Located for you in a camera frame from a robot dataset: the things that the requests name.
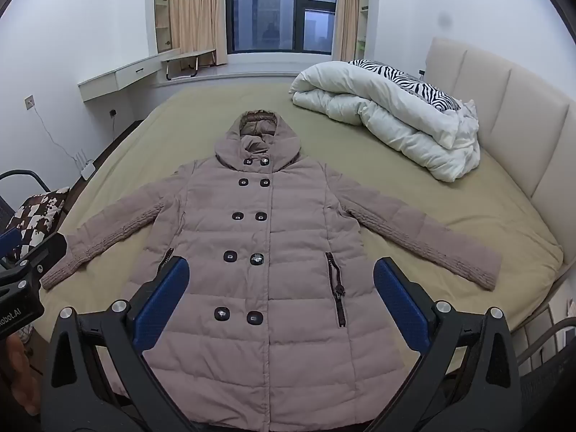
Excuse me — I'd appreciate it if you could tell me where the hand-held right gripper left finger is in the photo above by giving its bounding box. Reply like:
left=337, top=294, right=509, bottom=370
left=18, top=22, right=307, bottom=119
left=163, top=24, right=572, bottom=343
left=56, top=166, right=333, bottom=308
left=40, top=256, right=199, bottom=432

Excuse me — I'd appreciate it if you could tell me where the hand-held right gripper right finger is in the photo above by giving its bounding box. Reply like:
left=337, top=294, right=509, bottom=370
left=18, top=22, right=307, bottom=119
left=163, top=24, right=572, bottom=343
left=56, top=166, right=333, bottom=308
left=373, top=256, right=523, bottom=432

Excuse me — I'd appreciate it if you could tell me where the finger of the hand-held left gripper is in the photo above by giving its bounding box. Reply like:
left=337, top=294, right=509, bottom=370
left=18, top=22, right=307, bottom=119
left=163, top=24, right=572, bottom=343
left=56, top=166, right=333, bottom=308
left=15, top=233, right=68, bottom=276
left=0, top=227, right=21, bottom=262

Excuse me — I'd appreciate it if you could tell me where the pink hooded down coat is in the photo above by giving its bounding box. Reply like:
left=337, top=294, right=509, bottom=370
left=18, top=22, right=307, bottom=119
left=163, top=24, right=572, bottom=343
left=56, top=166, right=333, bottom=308
left=40, top=109, right=503, bottom=432

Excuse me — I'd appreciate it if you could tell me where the person's left hand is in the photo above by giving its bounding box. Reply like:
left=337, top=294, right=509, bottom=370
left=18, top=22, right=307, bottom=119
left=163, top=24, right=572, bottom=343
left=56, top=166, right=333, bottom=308
left=0, top=330, right=32, bottom=419

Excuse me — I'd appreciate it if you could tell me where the brown white patterned cushion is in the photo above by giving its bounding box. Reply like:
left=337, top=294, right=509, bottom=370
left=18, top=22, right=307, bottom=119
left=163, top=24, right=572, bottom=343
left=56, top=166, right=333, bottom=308
left=4, top=186, right=70, bottom=253

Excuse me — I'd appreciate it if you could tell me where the white router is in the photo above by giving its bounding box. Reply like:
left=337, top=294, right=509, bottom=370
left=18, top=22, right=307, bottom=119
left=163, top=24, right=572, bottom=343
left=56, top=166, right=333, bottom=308
left=74, top=148, right=96, bottom=180

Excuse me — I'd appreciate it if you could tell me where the bed with olive sheet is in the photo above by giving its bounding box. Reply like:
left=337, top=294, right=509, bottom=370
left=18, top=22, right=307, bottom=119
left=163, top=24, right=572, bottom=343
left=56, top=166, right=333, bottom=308
left=33, top=82, right=565, bottom=397

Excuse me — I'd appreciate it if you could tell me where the white duvet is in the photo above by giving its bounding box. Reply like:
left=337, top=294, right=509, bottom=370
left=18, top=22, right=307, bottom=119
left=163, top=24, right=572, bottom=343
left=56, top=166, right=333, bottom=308
left=289, top=60, right=481, bottom=184

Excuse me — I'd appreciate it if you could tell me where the white floating desk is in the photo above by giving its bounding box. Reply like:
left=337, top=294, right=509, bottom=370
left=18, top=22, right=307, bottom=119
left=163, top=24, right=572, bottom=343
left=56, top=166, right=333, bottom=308
left=78, top=49, right=181, bottom=103

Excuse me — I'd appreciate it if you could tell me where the beige padded headboard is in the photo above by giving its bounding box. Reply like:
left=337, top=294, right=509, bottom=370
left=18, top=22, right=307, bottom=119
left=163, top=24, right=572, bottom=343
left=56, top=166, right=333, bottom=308
left=423, top=36, right=576, bottom=253

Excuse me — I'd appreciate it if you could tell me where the zebra print pillow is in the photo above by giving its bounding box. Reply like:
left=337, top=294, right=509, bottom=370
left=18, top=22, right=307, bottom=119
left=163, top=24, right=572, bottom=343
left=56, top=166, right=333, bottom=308
left=347, top=59, right=464, bottom=112

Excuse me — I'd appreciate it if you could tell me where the small folding table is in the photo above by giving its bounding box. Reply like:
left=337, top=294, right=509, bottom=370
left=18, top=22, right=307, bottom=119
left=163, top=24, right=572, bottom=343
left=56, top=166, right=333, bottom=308
left=161, top=49, right=217, bottom=82

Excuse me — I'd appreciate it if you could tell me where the beige curtain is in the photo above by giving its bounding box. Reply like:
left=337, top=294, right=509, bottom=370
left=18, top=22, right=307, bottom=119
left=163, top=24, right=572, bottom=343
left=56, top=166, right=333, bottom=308
left=332, top=0, right=363, bottom=63
left=167, top=0, right=229, bottom=67

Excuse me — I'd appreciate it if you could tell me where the dark framed window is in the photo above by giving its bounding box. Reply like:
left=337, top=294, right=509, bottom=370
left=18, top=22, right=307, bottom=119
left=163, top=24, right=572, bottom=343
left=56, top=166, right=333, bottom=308
left=224, top=0, right=339, bottom=55

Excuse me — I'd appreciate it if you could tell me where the white cable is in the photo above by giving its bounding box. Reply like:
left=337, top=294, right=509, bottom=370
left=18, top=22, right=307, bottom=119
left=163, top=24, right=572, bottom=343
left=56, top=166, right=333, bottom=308
left=31, top=105, right=86, bottom=167

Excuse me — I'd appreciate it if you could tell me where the white wall shelf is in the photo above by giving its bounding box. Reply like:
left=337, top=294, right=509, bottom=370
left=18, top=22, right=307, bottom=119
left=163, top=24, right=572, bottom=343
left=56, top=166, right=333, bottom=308
left=356, top=0, right=370, bottom=61
left=154, top=0, right=174, bottom=54

